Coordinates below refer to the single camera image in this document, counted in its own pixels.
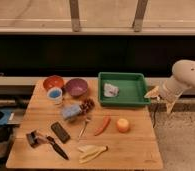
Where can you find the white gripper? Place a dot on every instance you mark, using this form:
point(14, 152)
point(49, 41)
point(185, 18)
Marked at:
point(170, 91)

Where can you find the white towel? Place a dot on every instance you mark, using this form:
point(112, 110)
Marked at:
point(110, 90)

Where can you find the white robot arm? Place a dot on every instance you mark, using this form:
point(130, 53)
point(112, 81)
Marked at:
point(182, 79)

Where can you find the purple bowl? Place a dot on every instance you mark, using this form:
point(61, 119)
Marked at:
point(76, 87)

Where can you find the orange bowl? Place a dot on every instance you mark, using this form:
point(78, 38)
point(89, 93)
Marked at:
point(53, 81)

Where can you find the green plastic tray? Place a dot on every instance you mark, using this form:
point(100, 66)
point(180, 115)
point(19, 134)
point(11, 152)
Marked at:
point(132, 89)

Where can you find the orange fruit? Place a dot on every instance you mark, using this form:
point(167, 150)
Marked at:
point(123, 125)

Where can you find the red chili pepper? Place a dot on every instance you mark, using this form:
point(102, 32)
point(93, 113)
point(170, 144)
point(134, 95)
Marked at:
point(105, 123)

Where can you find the brown pine cone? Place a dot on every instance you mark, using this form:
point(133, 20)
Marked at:
point(87, 105)

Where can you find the metal spoon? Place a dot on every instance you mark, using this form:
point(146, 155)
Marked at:
point(87, 120)

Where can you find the yellow banana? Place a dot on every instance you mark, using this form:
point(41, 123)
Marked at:
point(90, 152)

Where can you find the white cup blue inside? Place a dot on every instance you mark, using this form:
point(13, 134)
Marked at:
point(55, 95)

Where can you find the black remote control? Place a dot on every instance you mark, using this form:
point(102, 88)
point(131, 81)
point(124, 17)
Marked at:
point(60, 132)

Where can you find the black kitchen knife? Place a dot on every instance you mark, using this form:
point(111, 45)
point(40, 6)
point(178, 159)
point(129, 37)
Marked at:
point(57, 148)

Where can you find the grey brush tool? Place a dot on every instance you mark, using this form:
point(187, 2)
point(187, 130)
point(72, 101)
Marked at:
point(35, 139)

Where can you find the blue and black object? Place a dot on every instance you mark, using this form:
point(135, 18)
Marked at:
point(0, 118)

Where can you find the right metal frame post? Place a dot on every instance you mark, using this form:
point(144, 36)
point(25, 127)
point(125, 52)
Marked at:
point(139, 15)

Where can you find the metal frame post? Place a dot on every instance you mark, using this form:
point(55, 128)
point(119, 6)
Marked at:
point(75, 15)
point(139, 15)

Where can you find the left metal frame post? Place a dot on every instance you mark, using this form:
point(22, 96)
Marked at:
point(75, 15)

